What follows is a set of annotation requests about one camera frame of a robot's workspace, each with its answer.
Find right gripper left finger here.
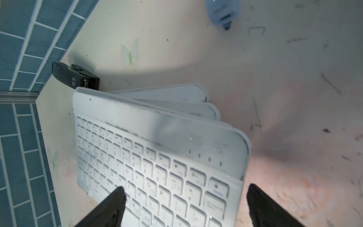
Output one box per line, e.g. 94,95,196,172
75,186,127,227

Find black stapler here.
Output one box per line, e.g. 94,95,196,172
52,61,100,90

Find white keyboard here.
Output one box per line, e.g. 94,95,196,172
72,88,251,227

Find yellow keyboard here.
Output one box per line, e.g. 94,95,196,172
109,83,210,103
136,97,221,121

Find blue correction tape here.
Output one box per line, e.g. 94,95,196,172
205,0,239,30

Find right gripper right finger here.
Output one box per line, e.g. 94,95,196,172
246,183,304,227

